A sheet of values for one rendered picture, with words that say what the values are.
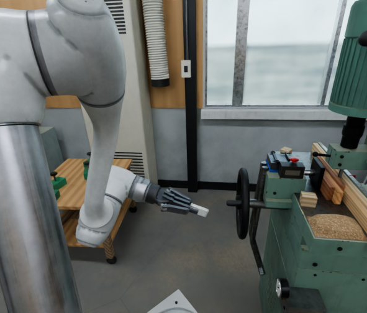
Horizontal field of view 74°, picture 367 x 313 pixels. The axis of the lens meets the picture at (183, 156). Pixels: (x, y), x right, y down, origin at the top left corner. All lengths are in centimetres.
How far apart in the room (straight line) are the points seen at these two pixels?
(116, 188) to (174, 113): 149
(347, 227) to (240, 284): 107
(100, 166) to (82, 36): 35
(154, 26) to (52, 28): 161
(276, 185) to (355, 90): 39
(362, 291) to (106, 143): 97
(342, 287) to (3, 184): 102
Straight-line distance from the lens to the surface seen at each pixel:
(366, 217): 91
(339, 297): 113
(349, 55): 89
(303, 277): 102
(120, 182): 88
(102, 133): 61
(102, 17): 42
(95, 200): 73
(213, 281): 179
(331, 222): 85
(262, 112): 220
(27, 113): 44
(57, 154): 270
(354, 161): 101
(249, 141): 234
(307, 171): 103
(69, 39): 43
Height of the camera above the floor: 143
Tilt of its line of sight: 26 degrees down
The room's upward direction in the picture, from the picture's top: 2 degrees counter-clockwise
